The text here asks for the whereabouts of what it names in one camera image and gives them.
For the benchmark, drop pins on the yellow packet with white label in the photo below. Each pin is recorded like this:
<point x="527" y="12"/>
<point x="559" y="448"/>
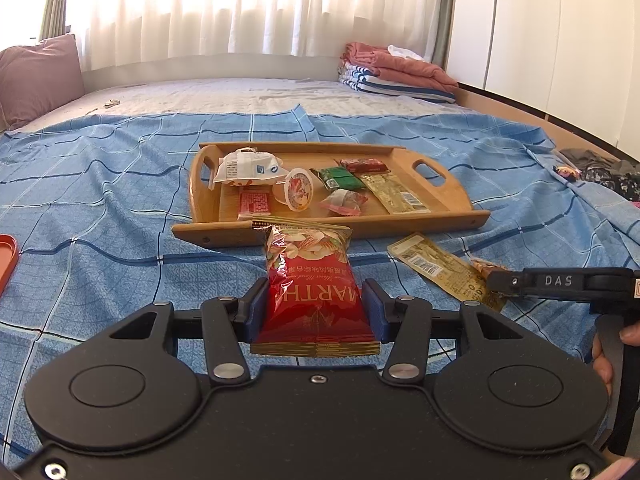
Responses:
<point x="440" y="265"/>

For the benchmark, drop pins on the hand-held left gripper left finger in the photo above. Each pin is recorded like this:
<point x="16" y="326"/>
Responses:
<point x="256" y="310"/>

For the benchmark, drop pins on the green snack packet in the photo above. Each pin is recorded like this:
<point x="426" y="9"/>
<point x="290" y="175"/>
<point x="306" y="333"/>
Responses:
<point x="340" y="177"/>

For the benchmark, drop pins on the colourful small toy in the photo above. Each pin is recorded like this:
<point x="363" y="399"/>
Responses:
<point x="567" y="172"/>

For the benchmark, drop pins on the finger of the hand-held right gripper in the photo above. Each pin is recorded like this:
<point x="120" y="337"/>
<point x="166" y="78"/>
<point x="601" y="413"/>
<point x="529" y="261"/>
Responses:
<point x="507" y="284"/>

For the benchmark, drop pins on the purple pillow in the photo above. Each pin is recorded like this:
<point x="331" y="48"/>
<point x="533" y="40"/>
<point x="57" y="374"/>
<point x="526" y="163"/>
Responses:
<point x="40" y="80"/>

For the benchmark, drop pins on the brown snack packet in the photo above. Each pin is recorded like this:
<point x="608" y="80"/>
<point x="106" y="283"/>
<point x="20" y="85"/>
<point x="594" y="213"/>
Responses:
<point x="482" y="265"/>

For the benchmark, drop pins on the folded pink blanket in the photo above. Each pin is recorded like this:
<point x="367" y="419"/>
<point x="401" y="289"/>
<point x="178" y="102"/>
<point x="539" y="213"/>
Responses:
<point x="415" y="72"/>

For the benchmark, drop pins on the red nut packet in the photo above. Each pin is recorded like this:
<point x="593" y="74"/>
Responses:
<point x="312" y="300"/>

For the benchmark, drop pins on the dark patterned clothing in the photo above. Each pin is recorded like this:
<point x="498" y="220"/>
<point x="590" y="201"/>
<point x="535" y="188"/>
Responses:
<point x="605" y="172"/>

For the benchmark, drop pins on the small red snack packet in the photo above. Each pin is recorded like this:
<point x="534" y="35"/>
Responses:
<point x="362" y="164"/>

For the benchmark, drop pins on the folded blue striped towel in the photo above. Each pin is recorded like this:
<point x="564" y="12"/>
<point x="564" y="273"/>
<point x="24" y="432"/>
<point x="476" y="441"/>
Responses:
<point x="390" y="87"/>

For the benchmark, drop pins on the jelly cup with red lid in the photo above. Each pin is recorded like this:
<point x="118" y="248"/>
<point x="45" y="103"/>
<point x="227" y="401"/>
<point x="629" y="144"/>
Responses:
<point x="299" y="189"/>

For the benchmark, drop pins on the white sheer curtain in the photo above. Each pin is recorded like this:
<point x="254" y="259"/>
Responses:
<point x="250" y="5"/>

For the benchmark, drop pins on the red white square packet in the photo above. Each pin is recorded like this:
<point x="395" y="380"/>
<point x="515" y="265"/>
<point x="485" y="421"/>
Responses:
<point x="255" y="205"/>

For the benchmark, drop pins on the small white object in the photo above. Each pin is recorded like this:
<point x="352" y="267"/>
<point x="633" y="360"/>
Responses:
<point x="111" y="104"/>

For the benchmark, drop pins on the blue checked bed sheet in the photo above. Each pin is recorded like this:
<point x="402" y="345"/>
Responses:
<point x="100" y="185"/>

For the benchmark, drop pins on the pale mattress cover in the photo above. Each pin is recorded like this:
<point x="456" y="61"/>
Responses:
<point x="225" y="95"/>

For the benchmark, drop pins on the pink white snack packet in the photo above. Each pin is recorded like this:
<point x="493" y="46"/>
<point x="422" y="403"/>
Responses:
<point x="342" y="202"/>

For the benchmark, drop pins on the wooden bed frame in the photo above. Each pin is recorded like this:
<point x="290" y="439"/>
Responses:
<point x="525" y="115"/>

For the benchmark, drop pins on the person's right hand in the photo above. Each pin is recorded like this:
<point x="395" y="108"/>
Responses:
<point x="602" y="365"/>

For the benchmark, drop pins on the olive yellow packet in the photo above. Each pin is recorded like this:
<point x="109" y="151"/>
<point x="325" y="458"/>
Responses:
<point x="395" y="192"/>

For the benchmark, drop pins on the grey green curtain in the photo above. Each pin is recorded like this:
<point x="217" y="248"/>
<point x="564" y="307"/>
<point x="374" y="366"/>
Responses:
<point x="442" y="15"/>

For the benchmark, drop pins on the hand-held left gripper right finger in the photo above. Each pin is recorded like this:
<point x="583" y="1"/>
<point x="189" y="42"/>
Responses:
<point x="374" y="310"/>

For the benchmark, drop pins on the white folded cloth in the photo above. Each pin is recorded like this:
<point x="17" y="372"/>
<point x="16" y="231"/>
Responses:
<point x="405" y="52"/>

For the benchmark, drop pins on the orange plastic tray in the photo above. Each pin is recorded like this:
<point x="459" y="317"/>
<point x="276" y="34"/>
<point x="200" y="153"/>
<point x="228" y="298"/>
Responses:
<point x="7" y="260"/>

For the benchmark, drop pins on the white wardrobe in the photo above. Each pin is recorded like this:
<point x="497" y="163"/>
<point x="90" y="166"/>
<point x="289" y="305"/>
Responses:
<point x="550" y="25"/>

